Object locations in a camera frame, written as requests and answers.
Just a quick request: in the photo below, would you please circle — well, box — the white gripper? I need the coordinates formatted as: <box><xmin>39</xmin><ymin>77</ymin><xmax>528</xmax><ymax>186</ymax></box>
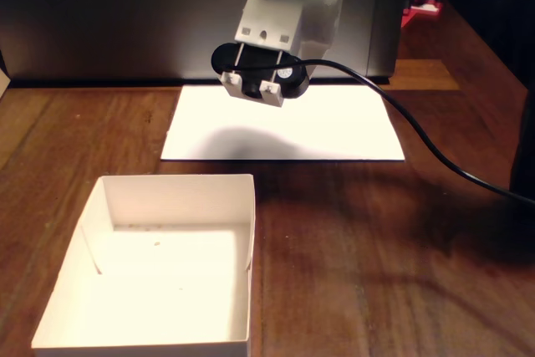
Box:
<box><xmin>246</xmin><ymin>0</ymin><xmax>346</xmax><ymax>61</ymax></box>

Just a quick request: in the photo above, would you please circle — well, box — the white open cardboard box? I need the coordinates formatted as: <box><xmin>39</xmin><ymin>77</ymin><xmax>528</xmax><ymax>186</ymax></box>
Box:
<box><xmin>31</xmin><ymin>173</ymin><xmax>257</xmax><ymax>357</ymax></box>

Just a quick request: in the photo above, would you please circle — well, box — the red plastic clamp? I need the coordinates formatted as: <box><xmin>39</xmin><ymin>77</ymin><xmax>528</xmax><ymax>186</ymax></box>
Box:
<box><xmin>400</xmin><ymin>0</ymin><xmax>445</xmax><ymax>30</ymax></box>

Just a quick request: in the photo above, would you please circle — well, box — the black wrist webcam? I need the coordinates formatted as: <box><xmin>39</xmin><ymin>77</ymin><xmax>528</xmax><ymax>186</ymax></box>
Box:
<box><xmin>211</xmin><ymin>41</ymin><xmax>313</xmax><ymax>102</ymax></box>

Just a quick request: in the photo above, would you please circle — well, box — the white paper sheet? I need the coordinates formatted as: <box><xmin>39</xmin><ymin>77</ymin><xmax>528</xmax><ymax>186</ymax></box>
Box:
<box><xmin>160</xmin><ymin>84</ymin><xmax>406</xmax><ymax>162</ymax></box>

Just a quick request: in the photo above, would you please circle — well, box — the grey metal case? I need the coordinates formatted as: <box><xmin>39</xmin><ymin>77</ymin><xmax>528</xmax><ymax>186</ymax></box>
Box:
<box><xmin>0</xmin><ymin>0</ymin><xmax>410</xmax><ymax>86</ymax></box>

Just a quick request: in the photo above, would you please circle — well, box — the white cardboard piece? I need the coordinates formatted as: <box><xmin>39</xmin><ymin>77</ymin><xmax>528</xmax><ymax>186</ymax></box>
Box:
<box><xmin>0</xmin><ymin>49</ymin><xmax>12</xmax><ymax>99</ymax></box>

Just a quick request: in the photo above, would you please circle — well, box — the black camera cable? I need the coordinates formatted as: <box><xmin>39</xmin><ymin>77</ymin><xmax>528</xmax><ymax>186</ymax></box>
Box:
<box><xmin>223</xmin><ymin>59</ymin><xmax>535</xmax><ymax>203</ymax></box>

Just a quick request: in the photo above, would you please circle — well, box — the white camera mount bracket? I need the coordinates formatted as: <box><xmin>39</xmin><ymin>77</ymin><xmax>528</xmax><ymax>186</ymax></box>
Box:
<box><xmin>219</xmin><ymin>0</ymin><xmax>305</xmax><ymax>108</ymax></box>

